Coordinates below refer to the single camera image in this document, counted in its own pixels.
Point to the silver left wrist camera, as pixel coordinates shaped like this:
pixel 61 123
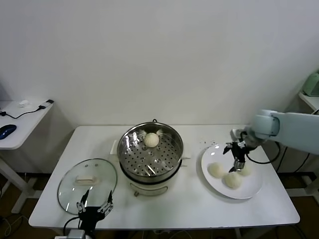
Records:
pixel 76 234

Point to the white round plate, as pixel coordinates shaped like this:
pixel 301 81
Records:
pixel 219 189

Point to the small white crumpled object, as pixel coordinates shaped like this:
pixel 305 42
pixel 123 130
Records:
pixel 25 103

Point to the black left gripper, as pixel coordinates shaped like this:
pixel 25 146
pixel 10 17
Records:
pixel 89 216

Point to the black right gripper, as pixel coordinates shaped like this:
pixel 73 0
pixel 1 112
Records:
pixel 239 152

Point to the round glass pot lid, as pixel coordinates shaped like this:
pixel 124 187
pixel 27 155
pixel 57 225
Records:
pixel 69 181

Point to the mint green appliance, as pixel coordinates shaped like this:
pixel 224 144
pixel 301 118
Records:
pixel 312 85

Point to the blue computer mouse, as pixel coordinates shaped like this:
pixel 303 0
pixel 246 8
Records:
pixel 7 130

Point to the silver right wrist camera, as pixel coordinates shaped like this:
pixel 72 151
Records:
pixel 235 132

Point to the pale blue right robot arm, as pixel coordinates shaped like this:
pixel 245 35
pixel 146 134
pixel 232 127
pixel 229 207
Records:
pixel 294 127

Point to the white steamed baozi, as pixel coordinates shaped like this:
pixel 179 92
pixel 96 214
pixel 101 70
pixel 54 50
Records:
pixel 216 170
pixel 247 171
pixel 151 140
pixel 232 180

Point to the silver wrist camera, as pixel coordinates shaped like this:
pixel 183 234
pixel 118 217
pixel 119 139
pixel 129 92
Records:
pixel 235 132
pixel 76 234

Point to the white electric cooker base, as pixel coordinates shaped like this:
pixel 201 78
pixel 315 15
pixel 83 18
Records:
pixel 149 189

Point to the stainless steel steamer basket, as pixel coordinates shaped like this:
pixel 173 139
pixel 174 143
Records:
pixel 164 154

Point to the white side desk with mouse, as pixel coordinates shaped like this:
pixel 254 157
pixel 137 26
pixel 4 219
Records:
pixel 22 132

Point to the small black plug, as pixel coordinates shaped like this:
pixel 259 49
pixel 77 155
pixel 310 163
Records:
pixel 49 101

